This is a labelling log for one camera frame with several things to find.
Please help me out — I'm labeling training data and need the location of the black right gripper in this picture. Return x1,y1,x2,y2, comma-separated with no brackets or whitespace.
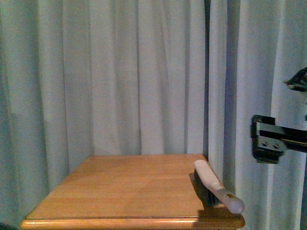
250,115,307,164

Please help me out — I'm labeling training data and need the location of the wooden nightstand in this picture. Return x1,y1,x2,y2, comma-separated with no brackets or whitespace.
21,154,245,230

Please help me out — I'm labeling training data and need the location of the white handled black brush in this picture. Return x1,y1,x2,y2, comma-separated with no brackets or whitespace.
194,160,245,214

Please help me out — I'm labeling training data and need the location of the grey curtain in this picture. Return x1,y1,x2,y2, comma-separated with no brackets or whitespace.
0,0,307,230

